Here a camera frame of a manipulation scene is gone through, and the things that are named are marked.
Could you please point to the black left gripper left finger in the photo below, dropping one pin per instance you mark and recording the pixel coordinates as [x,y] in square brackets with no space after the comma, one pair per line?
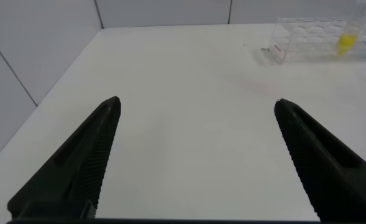
[77,161]

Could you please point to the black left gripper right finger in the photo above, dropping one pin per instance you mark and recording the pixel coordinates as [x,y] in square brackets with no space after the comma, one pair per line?
[332,165]

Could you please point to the test tube with yellow pigment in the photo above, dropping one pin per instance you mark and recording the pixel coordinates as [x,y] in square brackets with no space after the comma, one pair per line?
[345,43]

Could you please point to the clear plastic test tube rack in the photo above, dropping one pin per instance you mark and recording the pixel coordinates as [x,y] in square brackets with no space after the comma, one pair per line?
[307,40]

